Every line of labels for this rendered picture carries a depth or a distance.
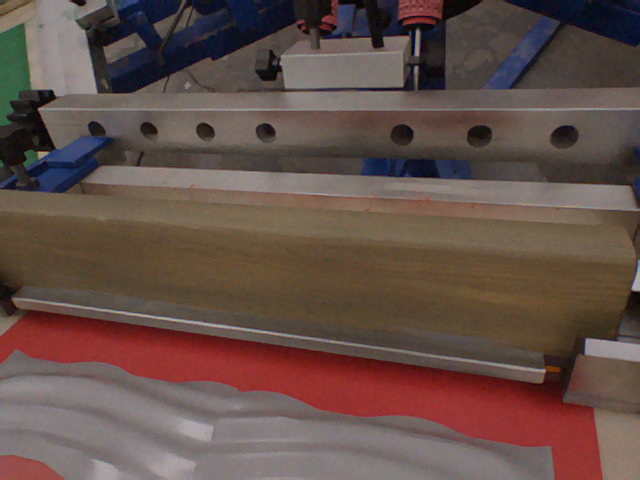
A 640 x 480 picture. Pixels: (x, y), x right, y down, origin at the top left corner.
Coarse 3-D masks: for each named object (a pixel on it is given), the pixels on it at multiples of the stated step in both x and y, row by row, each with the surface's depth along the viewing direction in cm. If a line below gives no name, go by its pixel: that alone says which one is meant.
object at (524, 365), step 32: (32, 288) 35; (128, 320) 32; (160, 320) 31; (192, 320) 30; (224, 320) 30; (256, 320) 29; (288, 320) 29; (352, 352) 27; (384, 352) 27; (416, 352) 26; (448, 352) 26; (480, 352) 26; (512, 352) 25
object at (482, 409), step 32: (288, 352) 33; (320, 352) 32; (256, 384) 31; (288, 384) 30; (320, 384) 30; (352, 384) 30; (384, 384) 30; (416, 384) 29; (448, 384) 29; (480, 384) 29; (512, 384) 29; (544, 384) 28; (416, 416) 28; (448, 416) 27; (480, 416) 27; (512, 416) 27; (544, 416) 27; (576, 416) 27; (576, 448) 25
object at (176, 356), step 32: (32, 320) 38; (64, 320) 38; (96, 320) 37; (0, 352) 35; (32, 352) 35; (64, 352) 35; (96, 352) 34; (128, 352) 34; (160, 352) 34; (192, 352) 33; (224, 352) 33; (256, 352) 33
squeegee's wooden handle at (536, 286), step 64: (0, 192) 33; (0, 256) 34; (64, 256) 32; (128, 256) 30; (192, 256) 28; (256, 256) 27; (320, 256) 26; (384, 256) 25; (448, 256) 24; (512, 256) 23; (576, 256) 22; (320, 320) 29; (384, 320) 27; (448, 320) 26; (512, 320) 25; (576, 320) 24
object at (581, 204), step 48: (96, 192) 50; (144, 192) 48; (192, 192) 46; (240, 192) 45; (288, 192) 43; (336, 192) 42; (384, 192) 42; (432, 192) 41; (480, 192) 40; (528, 192) 39; (576, 192) 38; (624, 192) 38
